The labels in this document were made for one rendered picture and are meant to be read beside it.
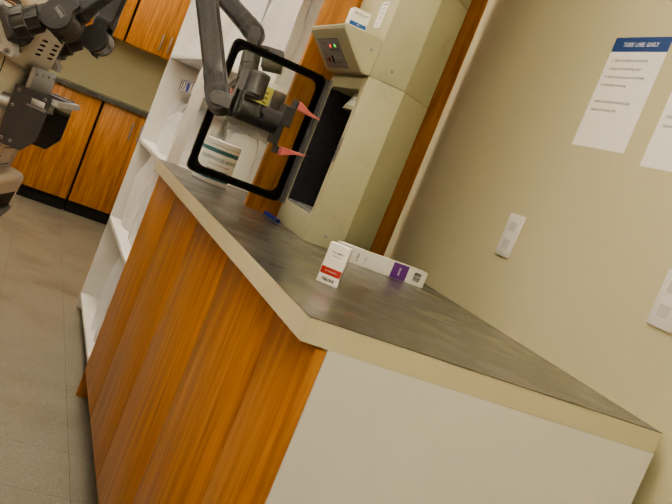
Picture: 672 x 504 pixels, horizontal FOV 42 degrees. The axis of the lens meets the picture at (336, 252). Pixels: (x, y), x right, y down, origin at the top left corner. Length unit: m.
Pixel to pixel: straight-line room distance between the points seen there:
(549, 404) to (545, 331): 0.56
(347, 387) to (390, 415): 0.09
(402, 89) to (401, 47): 0.11
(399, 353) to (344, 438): 0.16
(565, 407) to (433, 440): 0.24
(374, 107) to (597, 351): 0.91
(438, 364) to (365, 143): 1.09
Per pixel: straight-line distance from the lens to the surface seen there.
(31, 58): 2.49
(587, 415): 1.57
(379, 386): 1.37
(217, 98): 2.17
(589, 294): 1.98
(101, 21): 2.73
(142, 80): 7.83
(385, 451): 1.42
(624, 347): 1.85
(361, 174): 2.39
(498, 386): 1.46
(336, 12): 2.73
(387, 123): 2.40
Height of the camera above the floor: 1.16
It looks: 5 degrees down
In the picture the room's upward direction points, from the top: 22 degrees clockwise
